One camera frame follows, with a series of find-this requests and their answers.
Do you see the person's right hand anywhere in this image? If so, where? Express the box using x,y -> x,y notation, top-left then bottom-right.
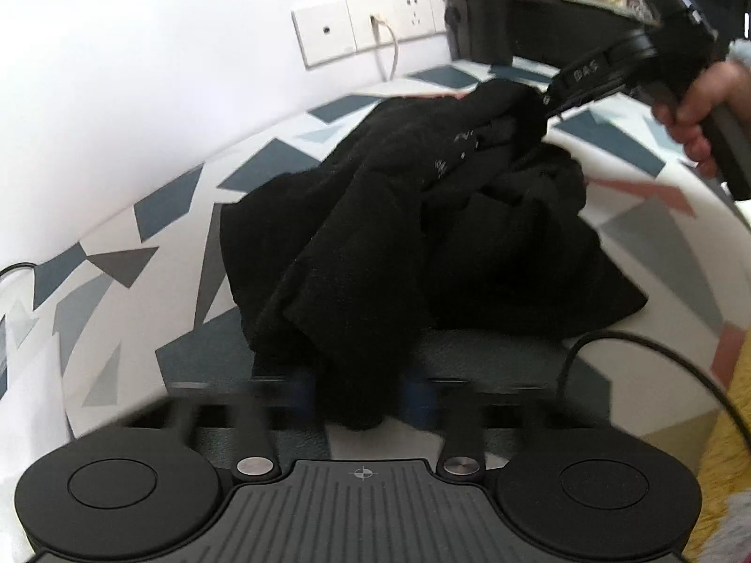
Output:
651,60 -> 751,178

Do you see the white network wall socket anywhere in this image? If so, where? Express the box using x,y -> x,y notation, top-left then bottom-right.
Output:
346,0 -> 407,55

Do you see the white cable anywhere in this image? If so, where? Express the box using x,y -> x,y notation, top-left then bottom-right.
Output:
369,14 -> 401,81

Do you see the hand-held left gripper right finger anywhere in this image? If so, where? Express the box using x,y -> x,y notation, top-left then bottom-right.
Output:
402,372 -> 611,479

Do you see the black water bottle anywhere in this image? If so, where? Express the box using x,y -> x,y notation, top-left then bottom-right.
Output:
456,0 -> 518,67

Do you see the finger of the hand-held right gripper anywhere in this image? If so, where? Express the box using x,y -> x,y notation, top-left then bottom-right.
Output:
512,84 -> 626,159

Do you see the black cable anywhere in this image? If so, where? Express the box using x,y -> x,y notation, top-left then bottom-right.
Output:
0,262 -> 38,286
554,331 -> 751,424

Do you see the yellow knit garment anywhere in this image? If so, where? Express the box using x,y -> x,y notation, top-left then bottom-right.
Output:
683,340 -> 751,563

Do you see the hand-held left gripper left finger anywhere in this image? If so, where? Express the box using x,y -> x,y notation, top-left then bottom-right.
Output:
117,372 -> 323,479

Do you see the black shelf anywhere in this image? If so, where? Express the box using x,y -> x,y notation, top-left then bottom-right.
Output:
509,0 -> 649,68

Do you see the black garment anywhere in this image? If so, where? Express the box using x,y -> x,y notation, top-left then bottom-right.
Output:
218,77 -> 650,432

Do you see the white wall plate with hole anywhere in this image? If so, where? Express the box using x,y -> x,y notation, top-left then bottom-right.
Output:
291,1 -> 355,69

